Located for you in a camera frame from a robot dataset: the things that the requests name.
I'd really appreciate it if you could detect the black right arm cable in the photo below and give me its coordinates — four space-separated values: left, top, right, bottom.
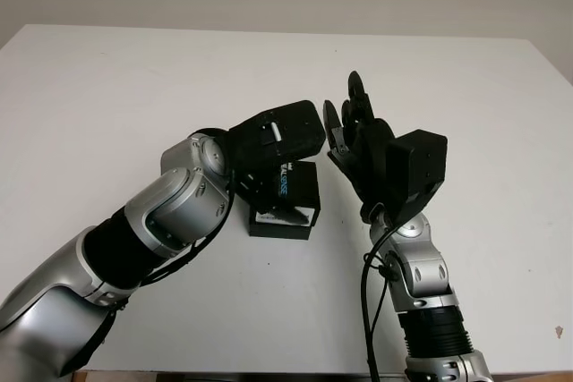
361 220 400 382

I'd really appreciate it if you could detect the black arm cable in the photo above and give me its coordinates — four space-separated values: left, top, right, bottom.
83 184 235 356
361 220 400 382

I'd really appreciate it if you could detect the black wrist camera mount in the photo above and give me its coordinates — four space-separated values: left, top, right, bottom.
385 129 449 223
227 99 327 166

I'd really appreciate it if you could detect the black RealSense box lid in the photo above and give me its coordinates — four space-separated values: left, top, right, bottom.
253 160 323 225

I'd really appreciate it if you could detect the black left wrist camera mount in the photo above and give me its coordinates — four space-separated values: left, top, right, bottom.
227 99 327 166

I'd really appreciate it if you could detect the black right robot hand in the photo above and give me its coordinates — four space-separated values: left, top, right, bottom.
322 71 404 223

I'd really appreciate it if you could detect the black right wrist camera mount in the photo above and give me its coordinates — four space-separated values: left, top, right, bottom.
385 129 449 223

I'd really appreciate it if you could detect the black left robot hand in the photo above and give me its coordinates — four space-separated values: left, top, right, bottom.
232 158 311 225

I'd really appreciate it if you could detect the black camera box base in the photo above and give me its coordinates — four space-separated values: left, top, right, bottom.
248 214 320 242

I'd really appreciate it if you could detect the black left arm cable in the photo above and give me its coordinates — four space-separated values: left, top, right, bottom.
83 184 235 356

